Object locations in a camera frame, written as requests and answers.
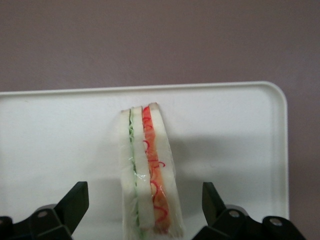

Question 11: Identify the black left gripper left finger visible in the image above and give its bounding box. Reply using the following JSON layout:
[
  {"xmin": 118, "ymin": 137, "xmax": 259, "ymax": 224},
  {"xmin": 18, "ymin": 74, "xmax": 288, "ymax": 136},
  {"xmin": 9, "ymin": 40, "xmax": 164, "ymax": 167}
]
[{"xmin": 0, "ymin": 181, "xmax": 90, "ymax": 240}]

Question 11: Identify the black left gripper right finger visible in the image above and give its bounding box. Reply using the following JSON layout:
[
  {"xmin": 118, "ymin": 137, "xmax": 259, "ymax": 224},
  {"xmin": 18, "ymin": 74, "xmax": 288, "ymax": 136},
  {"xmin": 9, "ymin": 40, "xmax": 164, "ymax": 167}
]
[{"xmin": 193, "ymin": 181, "xmax": 308, "ymax": 240}]

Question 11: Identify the triangle sandwich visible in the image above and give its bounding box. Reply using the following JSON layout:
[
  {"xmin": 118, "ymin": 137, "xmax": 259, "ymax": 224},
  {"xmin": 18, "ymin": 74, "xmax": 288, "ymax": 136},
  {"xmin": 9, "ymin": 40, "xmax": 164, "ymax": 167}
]
[{"xmin": 116, "ymin": 101, "xmax": 186, "ymax": 239}]

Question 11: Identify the cream plastic tray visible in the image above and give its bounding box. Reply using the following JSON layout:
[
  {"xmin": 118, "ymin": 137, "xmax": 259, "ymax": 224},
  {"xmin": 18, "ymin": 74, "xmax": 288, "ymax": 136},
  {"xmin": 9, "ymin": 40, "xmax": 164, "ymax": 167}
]
[{"xmin": 0, "ymin": 80, "xmax": 291, "ymax": 240}]

